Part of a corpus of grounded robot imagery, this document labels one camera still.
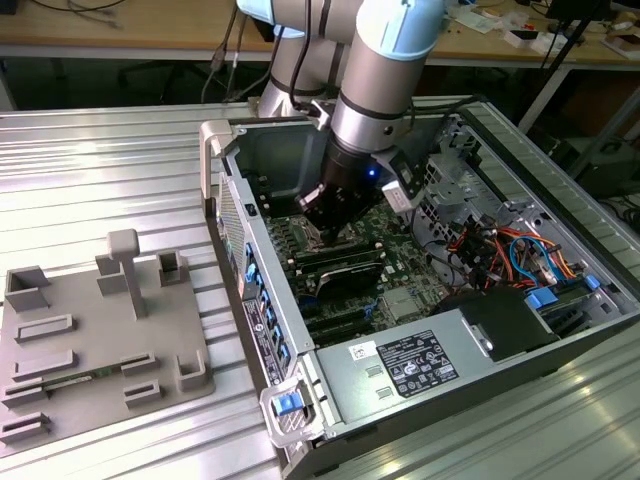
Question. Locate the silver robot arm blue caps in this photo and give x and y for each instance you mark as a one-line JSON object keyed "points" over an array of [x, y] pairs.
{"points": [[380, 100]]}

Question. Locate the silver drive cage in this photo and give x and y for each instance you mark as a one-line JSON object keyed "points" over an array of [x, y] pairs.
{"points": [[450, 195]]}

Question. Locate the black graphics card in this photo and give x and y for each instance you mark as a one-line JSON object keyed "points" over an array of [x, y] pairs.
{"points": [[350, 282]]}

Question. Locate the blue disk carrier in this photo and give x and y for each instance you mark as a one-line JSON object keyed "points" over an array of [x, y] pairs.
{"points": [[542, 299]]}

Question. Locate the black slanted pole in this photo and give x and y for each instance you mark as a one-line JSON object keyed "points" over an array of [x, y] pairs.
{"points": [[562, 45]]}

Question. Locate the blue case latch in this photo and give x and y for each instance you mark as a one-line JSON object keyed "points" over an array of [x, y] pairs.
{"points": [[285, 404]]}

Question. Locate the grey power supply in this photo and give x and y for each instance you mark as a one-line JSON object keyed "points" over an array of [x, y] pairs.
{"points": [[345, 390]]}

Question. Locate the green motherboard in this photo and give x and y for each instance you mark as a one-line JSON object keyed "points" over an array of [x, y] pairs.
{"points": [[400, 272]]}

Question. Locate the grey parts rack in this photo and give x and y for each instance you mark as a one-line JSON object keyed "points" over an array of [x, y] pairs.
{"points": [[100, 325]]}

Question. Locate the black expansion slot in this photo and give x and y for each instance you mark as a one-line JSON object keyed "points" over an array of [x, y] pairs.
{"points": [[340, 320], [345, 334]]}

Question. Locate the grey camera bracket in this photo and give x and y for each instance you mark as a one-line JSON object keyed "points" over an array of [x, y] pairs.
{"points": [[407, 167]]}

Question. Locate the wooden desk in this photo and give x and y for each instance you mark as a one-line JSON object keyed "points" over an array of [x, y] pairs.
{"points": [[125, 30]]}

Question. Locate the black RAM slot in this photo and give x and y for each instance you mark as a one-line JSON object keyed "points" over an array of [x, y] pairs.
{"points": [[277, 202], [360, 249], [282, 212], [355, 261]]}

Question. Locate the grey open PC case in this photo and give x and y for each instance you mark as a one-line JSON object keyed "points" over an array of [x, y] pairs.
{"points": [[270, 150]]}

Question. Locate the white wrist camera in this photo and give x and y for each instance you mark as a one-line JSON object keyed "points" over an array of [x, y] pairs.
{"points": [[397, 197]]}

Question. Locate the green RAM stick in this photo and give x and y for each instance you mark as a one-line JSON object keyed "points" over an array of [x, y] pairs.
{"points": [[75, 378]]}

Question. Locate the small white box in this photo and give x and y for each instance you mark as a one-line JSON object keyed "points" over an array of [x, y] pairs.
{"points": [[539, 45]]}

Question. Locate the silver chipset heatsink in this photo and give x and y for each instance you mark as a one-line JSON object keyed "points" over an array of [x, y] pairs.
{"points": [[400, 303]]}

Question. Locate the black air shroud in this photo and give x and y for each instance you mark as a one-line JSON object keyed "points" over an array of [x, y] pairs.
{"points": [[495, 320]]}

